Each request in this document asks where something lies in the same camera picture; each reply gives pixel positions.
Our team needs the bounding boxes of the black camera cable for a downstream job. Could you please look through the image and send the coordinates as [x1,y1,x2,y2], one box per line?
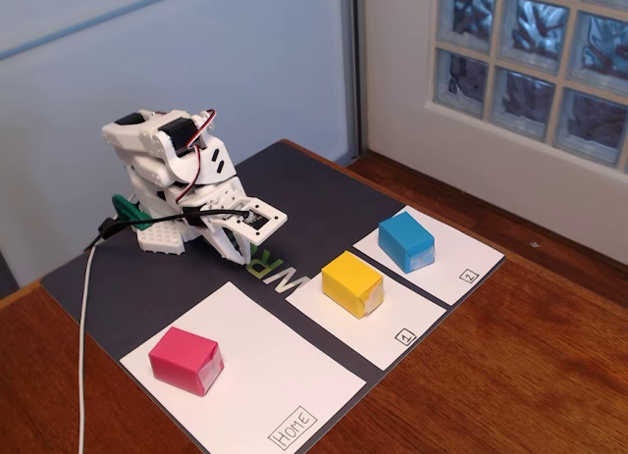
[83,206,251,252]

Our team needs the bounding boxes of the white paper sheet marked 2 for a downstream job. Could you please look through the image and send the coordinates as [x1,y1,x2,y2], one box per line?
[351,204,506,307]

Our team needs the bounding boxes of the blue paper box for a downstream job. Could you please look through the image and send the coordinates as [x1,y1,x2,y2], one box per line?
[378,211,437,274]

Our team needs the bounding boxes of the grey metal door frame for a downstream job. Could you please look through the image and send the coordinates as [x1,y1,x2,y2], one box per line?
[340,0,368,162]

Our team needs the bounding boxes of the white cable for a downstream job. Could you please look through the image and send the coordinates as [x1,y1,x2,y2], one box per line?
[77,245,99,454]

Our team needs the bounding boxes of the pink paper box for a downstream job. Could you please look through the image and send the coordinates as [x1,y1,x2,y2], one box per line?
[148,326,226,398]

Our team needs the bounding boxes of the dark grey mat board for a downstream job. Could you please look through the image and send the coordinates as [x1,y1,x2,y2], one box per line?
[39,139,506,454]

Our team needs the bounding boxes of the green clamp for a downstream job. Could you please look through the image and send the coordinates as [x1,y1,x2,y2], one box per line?
[111,193,156,231]

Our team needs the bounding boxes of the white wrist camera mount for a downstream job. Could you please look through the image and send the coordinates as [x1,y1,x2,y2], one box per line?
[234,196,289,244]

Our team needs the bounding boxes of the yellow paper box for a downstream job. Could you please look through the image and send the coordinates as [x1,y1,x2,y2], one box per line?
[321,250,386,321]

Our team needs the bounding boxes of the glass block window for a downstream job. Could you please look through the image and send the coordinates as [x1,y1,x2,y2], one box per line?
[431,0,628,175]

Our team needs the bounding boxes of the white paper sheet marked 1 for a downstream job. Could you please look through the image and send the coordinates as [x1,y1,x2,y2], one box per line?
[284,250,447,372]

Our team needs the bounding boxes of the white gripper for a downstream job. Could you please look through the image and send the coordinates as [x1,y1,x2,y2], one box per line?
[183,176,251,267]

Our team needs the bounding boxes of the white paper sheet marked home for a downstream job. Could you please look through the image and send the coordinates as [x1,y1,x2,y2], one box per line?
[119,280,368,454]

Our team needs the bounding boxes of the red black servo wires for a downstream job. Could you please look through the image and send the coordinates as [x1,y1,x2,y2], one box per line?
[173,109,218,210]

